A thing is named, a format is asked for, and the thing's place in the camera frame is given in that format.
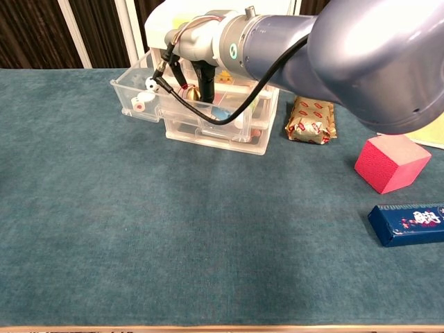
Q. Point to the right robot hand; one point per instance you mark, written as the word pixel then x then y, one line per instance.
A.
pixel 199 41

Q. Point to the small gold bell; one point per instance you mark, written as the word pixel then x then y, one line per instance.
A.
pixel 193 94

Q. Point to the clear plastic drawer with trinkets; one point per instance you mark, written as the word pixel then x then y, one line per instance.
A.
pixel 180 114

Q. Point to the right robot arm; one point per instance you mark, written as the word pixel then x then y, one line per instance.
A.
pixel 347 52

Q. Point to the white plastic drawer cabinet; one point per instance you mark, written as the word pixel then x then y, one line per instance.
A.
pixel 156 31

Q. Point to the yellow sticky note pad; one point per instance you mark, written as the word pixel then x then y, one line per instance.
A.
pixel 177 23

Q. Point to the yellow duck toy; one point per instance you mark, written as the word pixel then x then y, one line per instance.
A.
pixel 226 77

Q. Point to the small soccer ball bead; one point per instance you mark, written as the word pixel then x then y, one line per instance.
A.
pixel 152 84

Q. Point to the blue binder clip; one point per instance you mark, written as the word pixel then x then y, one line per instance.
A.
pixel 220 112

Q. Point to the small green trinket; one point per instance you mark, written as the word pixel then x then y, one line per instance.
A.
pixel 254 104

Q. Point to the white die red dots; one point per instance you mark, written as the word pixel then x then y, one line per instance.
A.
pixel 138 105

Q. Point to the small white cap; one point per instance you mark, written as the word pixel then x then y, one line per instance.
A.
pixel 239 122

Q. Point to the small orange red trinket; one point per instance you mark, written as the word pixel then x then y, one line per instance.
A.
pixel 257 134

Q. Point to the gold foil snack packet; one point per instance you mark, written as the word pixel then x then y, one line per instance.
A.
pixel 308 121

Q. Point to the dark pleated curtain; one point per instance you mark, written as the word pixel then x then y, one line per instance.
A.
pixel 27 34

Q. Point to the teal felt table mat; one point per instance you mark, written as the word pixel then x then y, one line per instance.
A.
pixel 173 225

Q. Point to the pink foam cube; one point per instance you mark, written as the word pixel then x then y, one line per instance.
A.
pixel 385 166

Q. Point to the brown spiral notebook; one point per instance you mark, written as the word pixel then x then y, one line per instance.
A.
pixel 430 137

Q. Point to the dark blue printed box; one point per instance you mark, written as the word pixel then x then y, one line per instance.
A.
pixel 409 225

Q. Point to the white aluminium frame post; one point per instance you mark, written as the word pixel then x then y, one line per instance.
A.
pixel 130 34
pixel 74 34

